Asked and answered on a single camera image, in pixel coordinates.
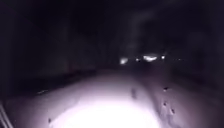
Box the grey paved road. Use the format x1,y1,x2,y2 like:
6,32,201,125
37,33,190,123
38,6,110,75
5,68,178,128

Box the dark roadside verge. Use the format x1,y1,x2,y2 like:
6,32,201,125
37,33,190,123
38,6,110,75
0,68,101,104
141,66,224,128

